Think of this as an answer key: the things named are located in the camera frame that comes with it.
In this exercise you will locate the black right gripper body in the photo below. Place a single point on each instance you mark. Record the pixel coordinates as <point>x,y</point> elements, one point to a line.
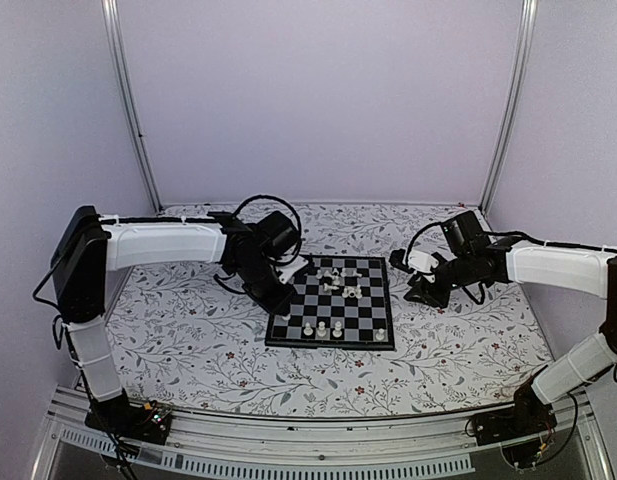
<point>461,271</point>

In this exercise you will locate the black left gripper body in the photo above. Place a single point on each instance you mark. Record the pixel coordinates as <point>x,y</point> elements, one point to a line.
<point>257,284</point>

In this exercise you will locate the white knight chess piece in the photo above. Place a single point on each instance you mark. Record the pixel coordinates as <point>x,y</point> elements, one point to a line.
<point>328,280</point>

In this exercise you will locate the white bishop chess piece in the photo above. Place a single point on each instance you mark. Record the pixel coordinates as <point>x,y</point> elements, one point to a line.
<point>321,330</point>
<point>337,330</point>

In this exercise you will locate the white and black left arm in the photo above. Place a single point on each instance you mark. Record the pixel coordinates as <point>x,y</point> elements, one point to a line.
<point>94,246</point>

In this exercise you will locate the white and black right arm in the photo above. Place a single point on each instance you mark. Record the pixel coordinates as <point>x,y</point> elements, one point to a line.
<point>572,288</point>

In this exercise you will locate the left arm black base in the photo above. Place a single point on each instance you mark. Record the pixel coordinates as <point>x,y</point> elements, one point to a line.
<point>149,422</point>

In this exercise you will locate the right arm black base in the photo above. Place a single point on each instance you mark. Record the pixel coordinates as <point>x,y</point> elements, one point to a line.
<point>527,416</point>

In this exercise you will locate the black and white chessboard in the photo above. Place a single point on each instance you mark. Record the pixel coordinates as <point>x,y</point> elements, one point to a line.
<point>361,318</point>

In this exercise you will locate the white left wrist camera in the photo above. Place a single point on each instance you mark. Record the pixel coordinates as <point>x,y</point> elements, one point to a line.
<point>287,272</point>

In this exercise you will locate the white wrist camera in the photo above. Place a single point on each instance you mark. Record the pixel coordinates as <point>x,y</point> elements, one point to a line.
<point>414,261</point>
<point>287,272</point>

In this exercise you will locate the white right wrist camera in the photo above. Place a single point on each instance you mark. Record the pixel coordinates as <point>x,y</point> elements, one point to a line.
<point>414,261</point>

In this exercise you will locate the aluminium front rail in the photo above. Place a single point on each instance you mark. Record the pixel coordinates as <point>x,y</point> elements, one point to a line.
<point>213,445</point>

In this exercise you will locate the right aluminium frame post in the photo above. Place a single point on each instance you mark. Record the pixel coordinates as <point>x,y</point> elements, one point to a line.
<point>522,52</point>

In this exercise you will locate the aluminium frame post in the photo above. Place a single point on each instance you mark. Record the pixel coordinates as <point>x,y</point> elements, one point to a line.
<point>113,29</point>
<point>522,52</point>

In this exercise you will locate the left aluminium frame post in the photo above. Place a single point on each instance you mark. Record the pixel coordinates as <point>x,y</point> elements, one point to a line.
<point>113,29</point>

